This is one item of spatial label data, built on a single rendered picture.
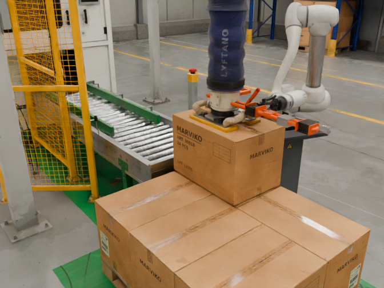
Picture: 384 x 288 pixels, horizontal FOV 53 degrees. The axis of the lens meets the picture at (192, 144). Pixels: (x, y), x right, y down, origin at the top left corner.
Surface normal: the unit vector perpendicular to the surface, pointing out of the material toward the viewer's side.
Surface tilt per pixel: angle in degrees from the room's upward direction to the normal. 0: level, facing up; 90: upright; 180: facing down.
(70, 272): 0
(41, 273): 0
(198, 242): 0
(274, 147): 89
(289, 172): 90
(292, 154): 90
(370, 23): 90
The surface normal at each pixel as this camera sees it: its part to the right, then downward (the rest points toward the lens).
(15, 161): 0.63, 0.30
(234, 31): 0.36, 0.15
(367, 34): -0.77, 0.26
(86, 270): 0.00, -0.92
